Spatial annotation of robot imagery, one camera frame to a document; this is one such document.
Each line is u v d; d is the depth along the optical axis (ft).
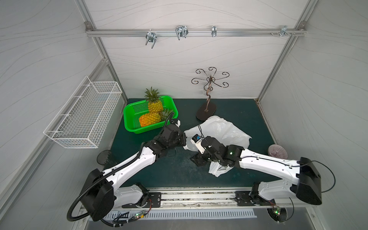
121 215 2.35
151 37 2.56
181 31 2.52
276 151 2.93
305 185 1.28
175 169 2.76
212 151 1.88
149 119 3.14
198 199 2.46
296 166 1.43
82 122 2.24
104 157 2.50
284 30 2.51
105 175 1.38
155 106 3.30
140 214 2.26
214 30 2.57
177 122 2.41
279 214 2.35
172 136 2.02
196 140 2.17
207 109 3.64
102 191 1.29
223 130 3.05
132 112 3.55
